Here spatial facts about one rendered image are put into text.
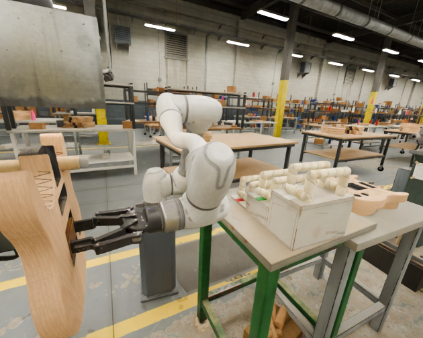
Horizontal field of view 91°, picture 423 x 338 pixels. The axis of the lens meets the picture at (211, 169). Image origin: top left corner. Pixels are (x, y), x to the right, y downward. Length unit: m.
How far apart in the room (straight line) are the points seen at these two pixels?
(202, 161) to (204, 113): 0.58
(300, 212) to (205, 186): 0.38
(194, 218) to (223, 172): 0.18
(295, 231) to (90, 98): 0.68
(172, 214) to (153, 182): 0.82
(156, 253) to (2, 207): 1.29
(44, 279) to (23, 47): 0.37
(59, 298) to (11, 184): 0.22
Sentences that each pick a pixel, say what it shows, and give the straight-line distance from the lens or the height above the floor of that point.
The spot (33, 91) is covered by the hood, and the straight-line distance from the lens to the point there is 0.44.
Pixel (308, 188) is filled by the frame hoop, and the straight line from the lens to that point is 0.75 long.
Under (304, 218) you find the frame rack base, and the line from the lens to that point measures 0.77.
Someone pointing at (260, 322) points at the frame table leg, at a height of 0.66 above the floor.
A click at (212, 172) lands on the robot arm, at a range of 0.45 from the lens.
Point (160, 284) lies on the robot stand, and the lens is 1.78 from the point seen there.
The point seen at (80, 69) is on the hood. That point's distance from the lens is 0.43.
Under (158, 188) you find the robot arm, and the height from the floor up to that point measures 0.87.
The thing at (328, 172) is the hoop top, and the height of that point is 1.20.
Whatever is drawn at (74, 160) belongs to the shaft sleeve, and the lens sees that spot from 0.60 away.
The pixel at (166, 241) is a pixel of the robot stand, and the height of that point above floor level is 0.48.
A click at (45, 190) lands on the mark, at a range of 0.50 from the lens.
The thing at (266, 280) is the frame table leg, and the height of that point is 0.85.
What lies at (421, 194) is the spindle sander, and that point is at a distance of 2.48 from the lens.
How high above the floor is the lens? 1.40
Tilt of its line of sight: 17 degrees down
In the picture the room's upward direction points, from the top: 3 degrees clockwise
